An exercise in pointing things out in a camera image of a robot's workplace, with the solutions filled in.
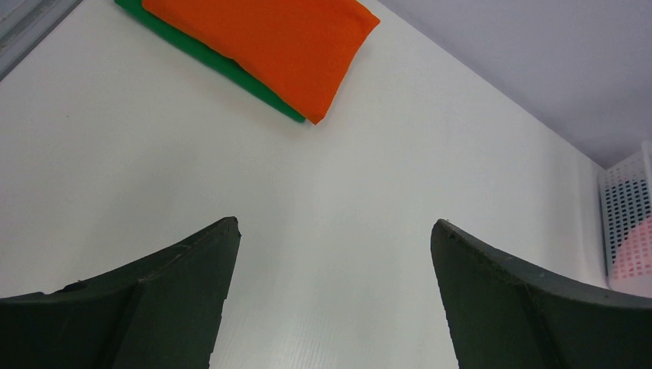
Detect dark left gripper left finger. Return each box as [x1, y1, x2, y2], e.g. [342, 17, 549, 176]
[1, 217, 241, 368]

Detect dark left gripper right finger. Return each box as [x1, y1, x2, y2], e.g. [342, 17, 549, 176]
[431, 219, 651, 368]

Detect pink crumpled t-shirt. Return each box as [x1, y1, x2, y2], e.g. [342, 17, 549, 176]
[613, 217, 651, 280]

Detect white plastic laundry basket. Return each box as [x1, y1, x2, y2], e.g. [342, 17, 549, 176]
[598, 141, 651, 298]

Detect folded orange t-shirt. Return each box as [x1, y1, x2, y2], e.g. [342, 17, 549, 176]
[141, 1, 380, 125]

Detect folded green t-shirt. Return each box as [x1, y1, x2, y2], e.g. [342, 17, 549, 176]
[115, 0, 305, 123]

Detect aluminium frame post left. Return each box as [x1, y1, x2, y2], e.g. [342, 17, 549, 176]
[1, 0, 81, 78]

